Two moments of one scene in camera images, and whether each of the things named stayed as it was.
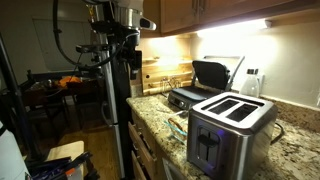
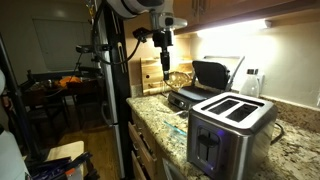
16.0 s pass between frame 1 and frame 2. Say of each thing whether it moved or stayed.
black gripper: moved
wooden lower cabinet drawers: stayed
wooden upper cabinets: stayed
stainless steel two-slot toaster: stayed
